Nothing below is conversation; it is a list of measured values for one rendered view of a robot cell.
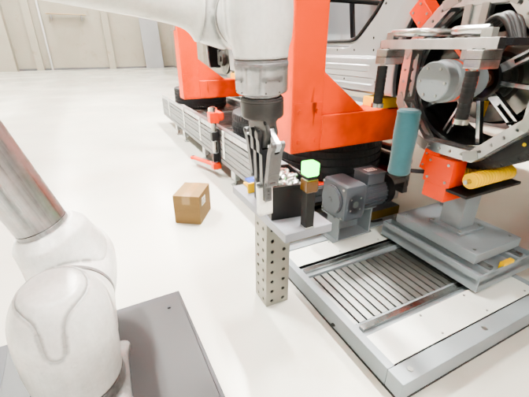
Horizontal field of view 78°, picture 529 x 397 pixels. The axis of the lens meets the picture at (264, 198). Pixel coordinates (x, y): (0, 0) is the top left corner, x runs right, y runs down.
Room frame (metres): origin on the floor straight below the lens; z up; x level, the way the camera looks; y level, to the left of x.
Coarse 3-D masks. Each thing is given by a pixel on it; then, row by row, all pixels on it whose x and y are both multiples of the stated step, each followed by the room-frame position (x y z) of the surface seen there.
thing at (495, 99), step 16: (512, 64) 1.18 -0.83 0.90; (496, 80) 1.25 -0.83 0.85; (480, 96) 1.29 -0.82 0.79; (496, 96) 1.20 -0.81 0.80; (432, 112) 1.45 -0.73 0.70; (448, 112) 1.48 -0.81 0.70; (480, 112) 1.24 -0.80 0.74; (512, 112) 1.15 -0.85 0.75; (432, 128) 1.38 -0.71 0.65; (448, 128) 1.35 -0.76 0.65; (464, 128) 1.42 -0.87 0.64; (480, 128) 1.23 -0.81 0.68; (464, 144) 1.24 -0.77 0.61
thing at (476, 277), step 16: (384, 224) 1.44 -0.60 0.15; (400, 224) 1.42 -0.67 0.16; (400, 240) 1.35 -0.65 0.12; (416, 240) 1.27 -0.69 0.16; (432, 256) 1.19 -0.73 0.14; (448, 256) 1.18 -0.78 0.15; (496, 256) 1.18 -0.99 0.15; (512, 256) 1.14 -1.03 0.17; (528, 256) 1.15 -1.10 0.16; (448, 272) 1.12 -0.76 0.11; (464, 272) 1.06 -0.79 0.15; (480, 272) 1.06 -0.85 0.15; (496, 272) 1.05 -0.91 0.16; (512, 272) 1.11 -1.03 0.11; (480, 288) 1.02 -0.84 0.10
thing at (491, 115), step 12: (504, 36) 1.32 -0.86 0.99; (528, 36) 1.25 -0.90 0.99; (516, 48) 1.27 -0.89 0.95; (528, 48) 1.24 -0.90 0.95; (516, 72) 1.25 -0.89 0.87; (528, 72) 1.22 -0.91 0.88; (504, 96) 1.27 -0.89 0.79; (516, 96) 1.23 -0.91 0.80; (528, 96) 1.20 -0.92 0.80; (492, 108) 1.29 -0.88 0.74; (516, 108) 1.22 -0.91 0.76; (492, 120) 1.28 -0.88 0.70
